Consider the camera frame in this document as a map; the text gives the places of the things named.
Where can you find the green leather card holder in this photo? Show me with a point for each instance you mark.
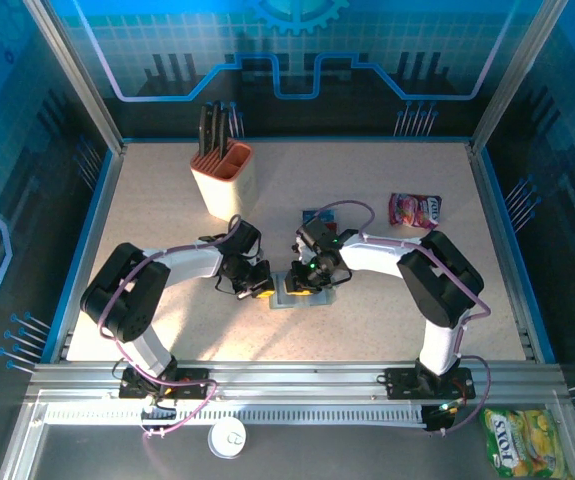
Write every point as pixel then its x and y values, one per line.
pixel 324 299

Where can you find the red credit card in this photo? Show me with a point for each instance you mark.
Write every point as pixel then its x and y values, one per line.
pixel 332 227

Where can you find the clear acrylic card stand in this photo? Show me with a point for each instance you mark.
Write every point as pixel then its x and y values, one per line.
pixel 306 222

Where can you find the blue VIP card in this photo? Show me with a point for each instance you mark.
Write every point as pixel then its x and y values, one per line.
pixel 317 216

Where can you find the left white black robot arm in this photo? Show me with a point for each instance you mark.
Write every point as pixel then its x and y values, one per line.
pixel 122 295

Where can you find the beige knife block orange top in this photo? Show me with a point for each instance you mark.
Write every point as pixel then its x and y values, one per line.
pixel 227 195

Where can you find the purple candy bag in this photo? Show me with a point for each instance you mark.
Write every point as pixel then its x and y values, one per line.
pixel 414 210

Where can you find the white round lid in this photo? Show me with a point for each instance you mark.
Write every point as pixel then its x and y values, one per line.
pixel 227 439

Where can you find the black controller box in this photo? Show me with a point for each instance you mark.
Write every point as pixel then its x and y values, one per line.
pixel 442 417

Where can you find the yellow green candy bag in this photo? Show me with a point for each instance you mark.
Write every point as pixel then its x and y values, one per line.
pixel 522 442

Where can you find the aluminium mounting rail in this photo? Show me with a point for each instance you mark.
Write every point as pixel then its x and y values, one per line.
pixel 292 377

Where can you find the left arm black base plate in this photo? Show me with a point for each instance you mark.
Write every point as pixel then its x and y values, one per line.
pixel 192 387

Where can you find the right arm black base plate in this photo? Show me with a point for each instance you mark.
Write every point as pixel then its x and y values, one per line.
pixel 402 385

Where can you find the aluminium side rail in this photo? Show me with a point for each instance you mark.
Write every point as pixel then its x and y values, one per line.
pixel 498 235
pixel 97 235

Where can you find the aluminium frame post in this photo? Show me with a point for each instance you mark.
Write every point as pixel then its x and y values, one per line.
pixel 517 75
pixel 74 75

